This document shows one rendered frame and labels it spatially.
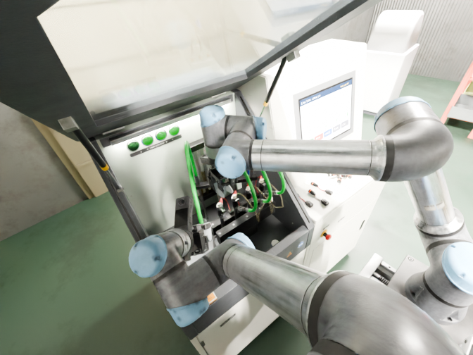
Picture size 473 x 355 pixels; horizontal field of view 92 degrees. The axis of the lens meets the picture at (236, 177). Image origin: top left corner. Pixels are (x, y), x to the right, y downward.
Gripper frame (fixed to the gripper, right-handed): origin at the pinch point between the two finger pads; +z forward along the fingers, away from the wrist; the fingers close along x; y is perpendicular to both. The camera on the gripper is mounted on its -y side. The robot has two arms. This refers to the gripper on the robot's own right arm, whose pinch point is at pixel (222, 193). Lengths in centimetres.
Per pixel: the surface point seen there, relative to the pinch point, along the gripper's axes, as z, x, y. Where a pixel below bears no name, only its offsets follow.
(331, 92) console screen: -16, 75, -10
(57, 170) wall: 74, -82, -210
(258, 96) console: -22.7, 35.2, -19.2
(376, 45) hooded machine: 23, 345, -128
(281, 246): 27.9, 15.2, 19.7
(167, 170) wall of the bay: 3.1, -10.0, -32.5
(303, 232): 27.9, 28.2, 20.6
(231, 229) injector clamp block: 24.8, 2.0, 0.3
